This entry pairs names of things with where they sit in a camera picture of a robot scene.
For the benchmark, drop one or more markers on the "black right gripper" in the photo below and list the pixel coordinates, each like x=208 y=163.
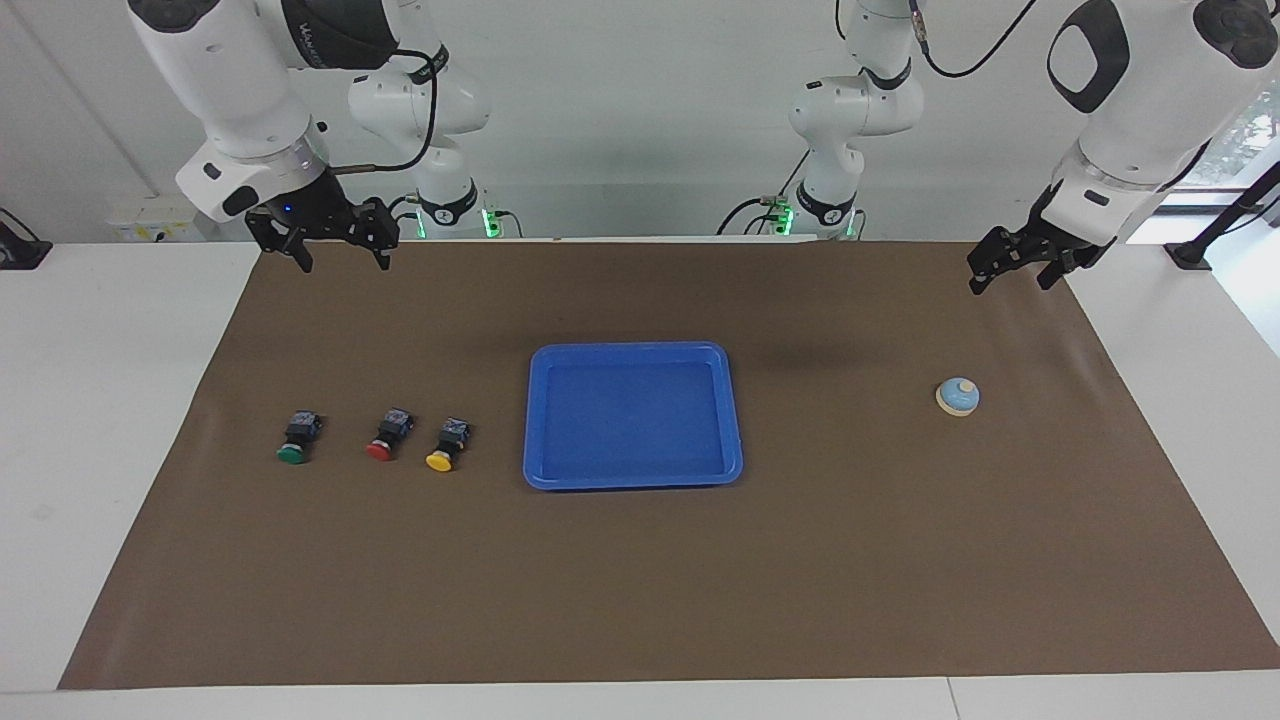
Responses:
x=320 y=212

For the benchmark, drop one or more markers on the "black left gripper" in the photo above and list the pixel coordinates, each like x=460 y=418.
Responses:
x=1050 y=242

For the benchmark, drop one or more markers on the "red push button switch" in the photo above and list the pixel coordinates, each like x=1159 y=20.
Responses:
x=388 y=434

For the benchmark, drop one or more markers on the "green push button switch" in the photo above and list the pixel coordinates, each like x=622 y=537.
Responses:
x=297 y=437

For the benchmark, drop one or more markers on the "yellow push button switch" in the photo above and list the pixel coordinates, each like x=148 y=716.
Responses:
x=447 y=445

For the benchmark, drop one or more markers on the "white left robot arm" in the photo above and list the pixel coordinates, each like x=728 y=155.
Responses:
x=1150 y=90

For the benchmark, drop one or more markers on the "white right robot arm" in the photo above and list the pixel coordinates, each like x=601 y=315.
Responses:
x=230 y=90

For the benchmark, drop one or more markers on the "light blue desk bell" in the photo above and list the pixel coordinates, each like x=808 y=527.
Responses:
x=958 y=397

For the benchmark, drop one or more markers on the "blue plastic tray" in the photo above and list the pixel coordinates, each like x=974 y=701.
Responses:
x=632 y=420

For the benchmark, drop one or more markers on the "white power socket box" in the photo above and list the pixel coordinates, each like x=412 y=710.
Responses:
x=150 y=222

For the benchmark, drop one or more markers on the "window with green foliage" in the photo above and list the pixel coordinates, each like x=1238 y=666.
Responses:
x=1245 y=140

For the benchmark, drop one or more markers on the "brown table mat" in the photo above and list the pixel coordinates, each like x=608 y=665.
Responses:
x=640 y=580

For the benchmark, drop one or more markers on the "black table clamp mount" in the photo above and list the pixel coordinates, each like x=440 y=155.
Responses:
x=20 y=250

